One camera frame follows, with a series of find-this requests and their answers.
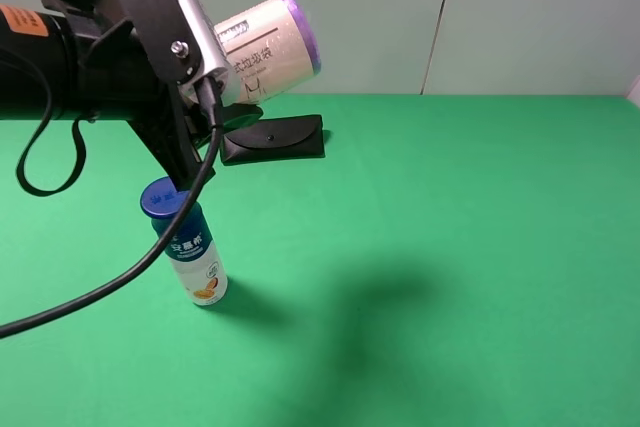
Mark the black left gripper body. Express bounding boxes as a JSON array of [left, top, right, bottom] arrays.
[[41, 0, 202, 190]]

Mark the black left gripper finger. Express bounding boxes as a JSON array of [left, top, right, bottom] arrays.
[[185, 103, 264, 147]]

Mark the purple garbage bag roll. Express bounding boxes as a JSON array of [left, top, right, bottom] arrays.
[[215, 0, 321, 104]]

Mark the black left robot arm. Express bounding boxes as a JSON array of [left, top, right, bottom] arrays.
[[1, 0, 263, 190]]

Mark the black leather glasses case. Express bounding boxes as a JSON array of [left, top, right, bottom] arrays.
[[221, 114, 325, 165]]

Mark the blue cap yogurt bottle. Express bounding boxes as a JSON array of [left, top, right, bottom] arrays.
[[140, 177, 228, 306]]

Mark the green table cloth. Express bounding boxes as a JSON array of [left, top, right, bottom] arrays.
[[1, 95, 639, 426]]

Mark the black camera cable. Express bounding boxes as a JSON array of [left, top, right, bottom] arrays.
[[0, 75, 225, 339]]

